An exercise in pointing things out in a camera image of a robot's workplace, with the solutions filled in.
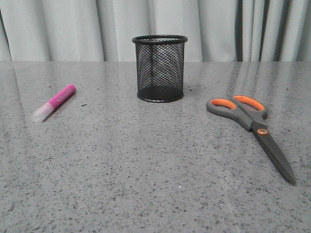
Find black mesh pen holder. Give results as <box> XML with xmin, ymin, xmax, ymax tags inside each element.
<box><xmin>132</xmin><ymin>35</ymin><xmax>188</xmax><ymax>102</ymax></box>

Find grey orange scissors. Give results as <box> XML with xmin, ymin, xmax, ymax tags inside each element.
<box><xmin>206</xmin><ymin>95</ymin><xmax>296</xmax><ymax>185</ymax></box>

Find pink marker pen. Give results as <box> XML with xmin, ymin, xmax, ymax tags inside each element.
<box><xmin>31</xmin><ymin>84</ymin><xmax>76</xmax><ymax>123</ymax></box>

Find grey curtain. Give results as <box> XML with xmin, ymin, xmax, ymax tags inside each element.
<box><xmin>0</xmin><ymin>0</ymin><xmax>311</xmax><ymax>62</ymax></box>

